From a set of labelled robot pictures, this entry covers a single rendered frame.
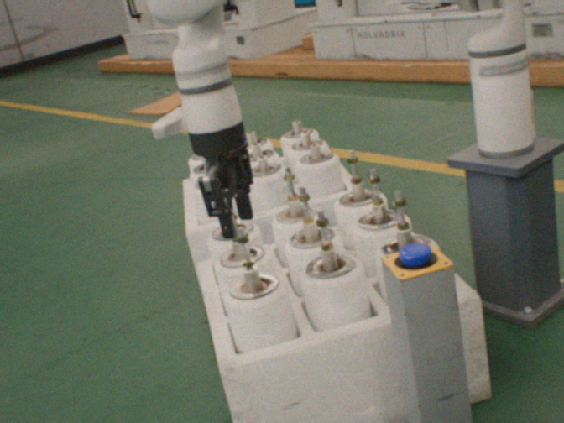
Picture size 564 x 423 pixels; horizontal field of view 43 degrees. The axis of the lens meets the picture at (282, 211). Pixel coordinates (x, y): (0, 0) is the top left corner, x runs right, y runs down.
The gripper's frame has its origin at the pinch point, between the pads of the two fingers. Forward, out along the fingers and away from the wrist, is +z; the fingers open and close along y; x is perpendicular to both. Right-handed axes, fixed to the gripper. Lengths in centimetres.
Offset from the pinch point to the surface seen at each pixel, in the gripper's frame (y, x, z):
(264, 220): 45, 14, 19
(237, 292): -1.8, 1.8, 10.4
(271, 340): -3.9, -2.6, 17.3
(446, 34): 229, -12, 17
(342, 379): -2.7, -11.6, 24.9
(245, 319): -4.6, 0.3, 13.3
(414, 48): 240, 3, 22
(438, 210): 83, -18, 36
